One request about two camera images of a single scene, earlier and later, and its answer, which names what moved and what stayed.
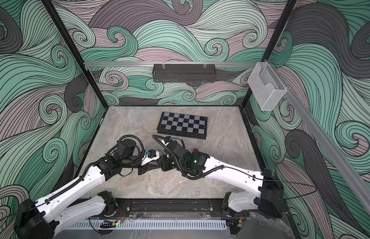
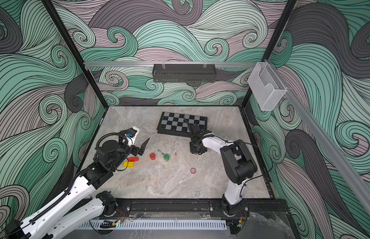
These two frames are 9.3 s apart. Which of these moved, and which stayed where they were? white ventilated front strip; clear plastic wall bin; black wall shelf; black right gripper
Moved: black right gripper
Stayed: black wall shelf; white ventilated front strip; clear plastic wall bin
